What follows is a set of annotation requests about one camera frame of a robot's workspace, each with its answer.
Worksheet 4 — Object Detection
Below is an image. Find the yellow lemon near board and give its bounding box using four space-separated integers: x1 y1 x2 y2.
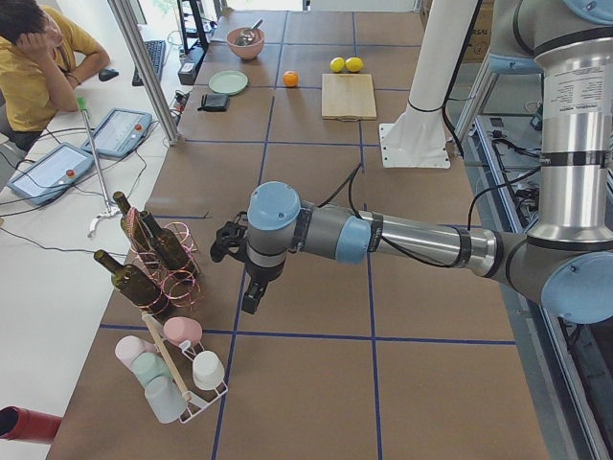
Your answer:
345 57 364 73

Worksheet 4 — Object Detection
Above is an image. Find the yellow lemon far side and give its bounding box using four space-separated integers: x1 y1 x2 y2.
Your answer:
329 57 346 74

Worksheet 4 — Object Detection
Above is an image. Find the aluminium frame post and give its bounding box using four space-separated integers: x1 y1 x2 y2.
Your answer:
107 0 179 146

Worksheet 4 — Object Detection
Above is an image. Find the pale blue cup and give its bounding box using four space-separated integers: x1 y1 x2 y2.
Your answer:
145 376 187 424

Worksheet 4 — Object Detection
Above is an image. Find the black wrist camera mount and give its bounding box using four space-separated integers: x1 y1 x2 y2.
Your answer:
210 211 248 263

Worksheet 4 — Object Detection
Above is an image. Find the white wire cup rack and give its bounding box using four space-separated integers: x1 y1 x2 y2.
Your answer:
142 314 228 425

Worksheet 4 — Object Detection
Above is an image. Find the person in yellow shirt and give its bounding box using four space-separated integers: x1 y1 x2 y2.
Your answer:
1 1 110 151

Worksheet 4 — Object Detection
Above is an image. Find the pale green cup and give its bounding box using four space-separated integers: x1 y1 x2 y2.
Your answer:
130 352 171 387

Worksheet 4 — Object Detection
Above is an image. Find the white cup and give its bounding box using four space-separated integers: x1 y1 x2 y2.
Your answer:
192 351 225 390

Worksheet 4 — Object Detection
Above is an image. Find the light green plate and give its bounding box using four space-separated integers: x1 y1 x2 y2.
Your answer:
209 70 249 96

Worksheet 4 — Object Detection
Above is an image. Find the red cylinder object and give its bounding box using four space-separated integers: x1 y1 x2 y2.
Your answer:
1 406 62 445

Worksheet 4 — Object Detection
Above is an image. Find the dark grey folded cloth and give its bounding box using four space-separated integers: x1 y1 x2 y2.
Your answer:
197 93 230 112

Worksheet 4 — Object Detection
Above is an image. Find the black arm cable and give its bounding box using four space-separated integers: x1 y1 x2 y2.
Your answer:
315 162 547 269

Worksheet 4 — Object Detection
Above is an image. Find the pale pink cup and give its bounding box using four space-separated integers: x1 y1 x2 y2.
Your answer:
115 335 156 370

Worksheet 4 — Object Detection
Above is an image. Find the black computer mouse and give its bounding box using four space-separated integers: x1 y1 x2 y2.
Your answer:
98 68 119 81

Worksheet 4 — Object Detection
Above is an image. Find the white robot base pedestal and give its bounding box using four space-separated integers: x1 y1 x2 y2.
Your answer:
379 0 480 169

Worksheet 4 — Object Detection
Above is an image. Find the blue teach pendant tablet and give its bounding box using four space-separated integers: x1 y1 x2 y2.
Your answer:
92 107 152 159
8 143 94 205

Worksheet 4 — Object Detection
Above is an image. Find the steel ice scoop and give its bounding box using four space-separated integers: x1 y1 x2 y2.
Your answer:
234 18 263 46

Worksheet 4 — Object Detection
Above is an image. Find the black keyboard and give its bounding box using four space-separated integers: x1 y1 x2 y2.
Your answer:
131 39 168 88

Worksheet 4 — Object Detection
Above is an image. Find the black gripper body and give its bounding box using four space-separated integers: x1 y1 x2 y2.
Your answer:
245 248 286 300

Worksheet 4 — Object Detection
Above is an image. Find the metal reacher grabber stick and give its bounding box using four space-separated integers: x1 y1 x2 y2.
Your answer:
77 97 120 239

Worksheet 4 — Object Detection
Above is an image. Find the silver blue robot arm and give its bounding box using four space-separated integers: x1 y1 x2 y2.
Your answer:
238 1 612 324

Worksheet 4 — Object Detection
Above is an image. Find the bamboo cutting board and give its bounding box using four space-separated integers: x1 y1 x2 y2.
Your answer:
321 74 377 121

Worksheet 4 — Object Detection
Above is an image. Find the orange mandarin fruit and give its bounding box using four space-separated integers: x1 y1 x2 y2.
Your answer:
283 70 300 88

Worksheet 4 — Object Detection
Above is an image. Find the copper wire bottle rack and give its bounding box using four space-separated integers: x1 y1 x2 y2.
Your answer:
122 207 202 311

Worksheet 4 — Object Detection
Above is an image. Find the dark green wine bottle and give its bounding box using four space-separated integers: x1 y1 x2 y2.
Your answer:
140 210 193 272
93 249 172 317
112 191 150 253

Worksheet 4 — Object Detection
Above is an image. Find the pink bowl with ice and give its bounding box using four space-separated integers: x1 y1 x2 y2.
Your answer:
226 27 264 60

